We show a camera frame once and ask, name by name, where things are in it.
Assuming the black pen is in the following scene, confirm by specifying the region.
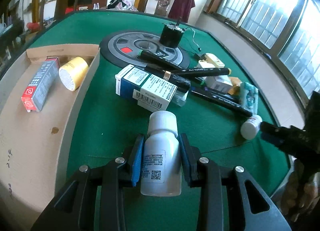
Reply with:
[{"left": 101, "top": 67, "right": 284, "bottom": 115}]
[
  {"left": 189, "top": 87, "right": 253, "bottom": 118},
  {"left": 144, "top": 64, "right": 232, "bottom": 79}
]

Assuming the motor white wire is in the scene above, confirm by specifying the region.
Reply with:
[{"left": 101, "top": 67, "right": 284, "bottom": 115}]
[{"left": 183, "top": 26, "right": 202, "bottom": 52}]

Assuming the cardboard tray box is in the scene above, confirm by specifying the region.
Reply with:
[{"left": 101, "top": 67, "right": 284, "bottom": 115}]
[{"left": 1, "top": 44, "right": 100, "bottom": 230}]

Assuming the blue white medicine box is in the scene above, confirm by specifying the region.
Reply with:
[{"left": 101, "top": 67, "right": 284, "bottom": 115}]
[{"left": 115, "top": 65, "right": 150, "bottom": 99}]

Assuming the black cylindrical motor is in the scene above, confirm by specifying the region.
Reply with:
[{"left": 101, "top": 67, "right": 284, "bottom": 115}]
[{"left": 159, "top": 18, "right": 185, "bottom": 49}]

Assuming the right hand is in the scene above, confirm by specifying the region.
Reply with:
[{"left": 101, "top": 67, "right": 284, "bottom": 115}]
[{"left": 280, "top": 160, "right": 319, "bottom": 222}]

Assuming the black marker on disc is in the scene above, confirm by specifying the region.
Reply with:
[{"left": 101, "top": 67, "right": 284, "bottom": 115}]
[{"left": 137, "top": 50, "right": 183, "bottom": 70}]

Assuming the white green medicine box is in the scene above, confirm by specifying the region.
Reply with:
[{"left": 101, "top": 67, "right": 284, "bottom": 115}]
[{"left": 132, "top": 75, "right": 177, "bottom": 112}]

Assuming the yellow white round can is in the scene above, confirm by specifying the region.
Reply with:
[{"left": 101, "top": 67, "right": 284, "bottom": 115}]
[{"left": 59, "top": 57, "right": 89, "bottom": 92}]

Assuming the white pill bottle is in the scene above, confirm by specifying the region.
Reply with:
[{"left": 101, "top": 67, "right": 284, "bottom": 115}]
[{"left": 140, "top": 111, "right": 182, "bottom": 197}]

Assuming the small white bottle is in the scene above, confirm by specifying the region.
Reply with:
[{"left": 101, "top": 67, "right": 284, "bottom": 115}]
[{"left": 240, "top": 115, "right": 263, "bottom": 140}]

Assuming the round grey black disc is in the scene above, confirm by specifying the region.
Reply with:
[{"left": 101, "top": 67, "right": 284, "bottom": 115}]
[{"left": 99, "top": 30, "right": 190, "bottom": 69}]

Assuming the white power adapter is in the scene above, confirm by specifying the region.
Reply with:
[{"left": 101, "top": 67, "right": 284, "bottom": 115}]
[{"left": 197, "top": 60, "right": 233, "bottom": 93}]

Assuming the teal patterned tissue pack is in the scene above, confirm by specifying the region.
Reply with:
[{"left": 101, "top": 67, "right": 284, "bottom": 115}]
[{"left": 240, "top": 82, "right": 259, "bottom": 115}]

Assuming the dark red cloth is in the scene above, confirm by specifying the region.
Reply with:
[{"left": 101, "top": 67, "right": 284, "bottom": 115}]
[{"left": 168, "top": 0, "right": 195, "bottom": 23}]

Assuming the grey red carton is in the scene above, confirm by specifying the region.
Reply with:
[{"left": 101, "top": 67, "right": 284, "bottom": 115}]
[{"left": 21, "top": 57, "right": 60, "bottom": 112}]

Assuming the yellow paper packet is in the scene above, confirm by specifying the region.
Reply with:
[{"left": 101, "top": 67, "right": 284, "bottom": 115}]
[{"left": 228, "top": 76, "right": 242, "bottom": 95}]

